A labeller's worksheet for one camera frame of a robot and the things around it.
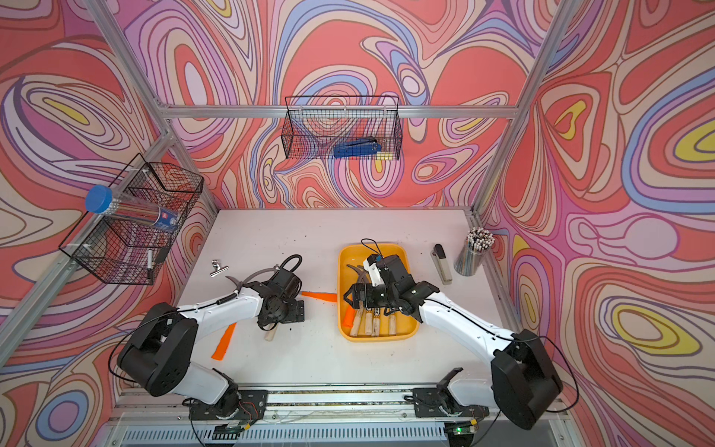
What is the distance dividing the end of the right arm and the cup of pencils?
1.11 ft

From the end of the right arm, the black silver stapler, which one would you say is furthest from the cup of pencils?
the end of the right arm

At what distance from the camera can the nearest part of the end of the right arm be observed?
1.96 ft

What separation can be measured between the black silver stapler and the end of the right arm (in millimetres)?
344

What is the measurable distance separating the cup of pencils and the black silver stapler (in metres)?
0.05

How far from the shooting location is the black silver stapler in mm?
979

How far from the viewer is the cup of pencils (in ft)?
2.89

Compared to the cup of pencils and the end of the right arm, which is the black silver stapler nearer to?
the cup of pencils
